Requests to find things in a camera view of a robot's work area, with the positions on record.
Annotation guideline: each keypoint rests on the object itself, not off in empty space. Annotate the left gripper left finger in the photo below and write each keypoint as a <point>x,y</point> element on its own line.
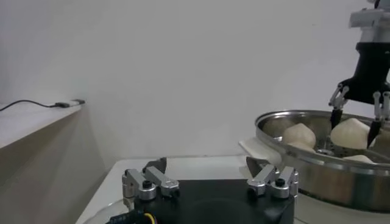
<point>155,179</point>

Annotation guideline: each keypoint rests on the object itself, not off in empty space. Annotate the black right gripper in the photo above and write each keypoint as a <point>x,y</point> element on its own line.
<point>371,76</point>

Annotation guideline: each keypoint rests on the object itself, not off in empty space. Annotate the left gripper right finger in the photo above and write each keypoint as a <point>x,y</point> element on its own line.
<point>268,176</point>

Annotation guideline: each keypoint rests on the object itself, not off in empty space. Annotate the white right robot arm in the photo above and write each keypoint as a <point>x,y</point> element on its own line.
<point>376,35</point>

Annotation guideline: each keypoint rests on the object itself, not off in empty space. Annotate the stainless steel steamer basket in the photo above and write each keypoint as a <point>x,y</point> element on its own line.
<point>335,185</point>

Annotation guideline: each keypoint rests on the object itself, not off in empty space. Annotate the white side desk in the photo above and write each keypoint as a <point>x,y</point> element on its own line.
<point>30,121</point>

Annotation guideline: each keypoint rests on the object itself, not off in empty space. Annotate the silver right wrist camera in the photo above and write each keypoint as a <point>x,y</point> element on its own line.
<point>361,18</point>

